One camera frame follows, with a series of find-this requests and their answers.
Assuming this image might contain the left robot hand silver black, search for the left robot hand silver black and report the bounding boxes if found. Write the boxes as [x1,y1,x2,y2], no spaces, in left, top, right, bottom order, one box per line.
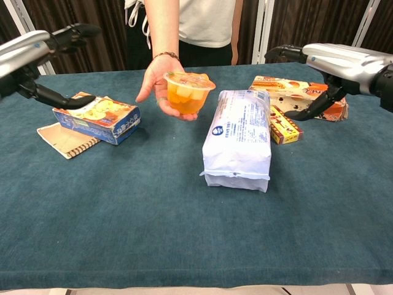
[0,23,102,110]

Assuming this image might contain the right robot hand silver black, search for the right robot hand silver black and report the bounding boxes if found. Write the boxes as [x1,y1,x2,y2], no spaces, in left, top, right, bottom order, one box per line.
[264,42,393,122]

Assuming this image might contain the person's bare hand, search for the person's bare hand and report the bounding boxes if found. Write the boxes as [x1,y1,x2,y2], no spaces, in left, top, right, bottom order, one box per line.
[135,55,199,122]

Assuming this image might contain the orange fruit jelly cup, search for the orange fruit jelly cup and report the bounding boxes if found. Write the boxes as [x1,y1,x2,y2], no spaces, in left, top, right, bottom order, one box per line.
[163,71,217,116]

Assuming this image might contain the person's bare forearm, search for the person's bare forearm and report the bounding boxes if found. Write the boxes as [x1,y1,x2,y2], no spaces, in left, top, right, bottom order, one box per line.
[143,0,181,60]

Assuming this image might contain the black trousers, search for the black trousers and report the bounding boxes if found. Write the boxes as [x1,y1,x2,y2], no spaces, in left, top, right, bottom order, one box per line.
[125,17,234,71]

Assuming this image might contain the orange white snack box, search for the orange white snack box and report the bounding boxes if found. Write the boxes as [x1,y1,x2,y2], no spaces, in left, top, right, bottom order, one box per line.
[249,75,349,123]

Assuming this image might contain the blue snack box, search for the blue snack box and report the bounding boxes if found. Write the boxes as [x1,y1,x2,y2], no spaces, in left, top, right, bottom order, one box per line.
[52,95,142,146]

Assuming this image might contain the dark brown curtain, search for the dark brown curtain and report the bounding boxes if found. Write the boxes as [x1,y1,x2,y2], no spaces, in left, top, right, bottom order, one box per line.
[0,0,393,74]

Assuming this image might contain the yellow red small box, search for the yellow red small box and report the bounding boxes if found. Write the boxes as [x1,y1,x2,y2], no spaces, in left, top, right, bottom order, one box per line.
[269,104,305,146]

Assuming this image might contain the white plastic food bag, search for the white plastic food bag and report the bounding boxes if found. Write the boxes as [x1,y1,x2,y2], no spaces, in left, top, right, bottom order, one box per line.
[199,89,273,194]

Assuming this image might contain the brown spiral notebook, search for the brown spiral notebook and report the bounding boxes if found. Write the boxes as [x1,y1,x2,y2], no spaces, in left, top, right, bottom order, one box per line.
[36,122,102,160]

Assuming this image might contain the teal tablecloth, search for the teal tablecloth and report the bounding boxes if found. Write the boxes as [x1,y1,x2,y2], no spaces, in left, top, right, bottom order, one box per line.
[0,61,393,291]

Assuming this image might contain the brown bead bracelet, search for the brown bead bracelet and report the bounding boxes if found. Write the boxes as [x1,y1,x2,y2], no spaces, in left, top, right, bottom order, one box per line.
[152,51,181,61]

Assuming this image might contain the white metal frame post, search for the white metal frame post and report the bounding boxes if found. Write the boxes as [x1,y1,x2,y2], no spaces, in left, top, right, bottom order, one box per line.
[251,0,275,65]
[351,0,382,47]
[3,0,56,76]

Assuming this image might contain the white shirt with drawstrings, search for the white shirt with drawstrings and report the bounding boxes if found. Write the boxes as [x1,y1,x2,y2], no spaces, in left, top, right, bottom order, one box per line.
[123,0,236,49]

